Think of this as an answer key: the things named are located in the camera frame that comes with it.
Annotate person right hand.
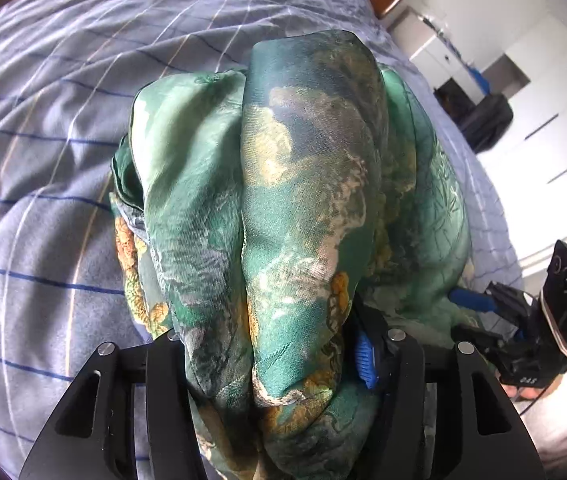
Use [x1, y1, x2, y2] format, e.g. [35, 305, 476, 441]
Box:
[501, 375, 563, 401]

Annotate white wardrobe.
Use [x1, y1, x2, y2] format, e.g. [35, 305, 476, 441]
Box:
[480, 16, 567, 259]

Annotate black jacket on chair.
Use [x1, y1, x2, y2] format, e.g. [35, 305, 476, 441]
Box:
[435, 90, 513, 154]

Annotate white desk with drawers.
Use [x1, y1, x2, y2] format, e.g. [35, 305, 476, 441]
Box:
[390, 8, 489, 104]

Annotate blue checked duvet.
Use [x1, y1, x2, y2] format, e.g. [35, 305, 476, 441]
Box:
[0, 0, 522, 478]

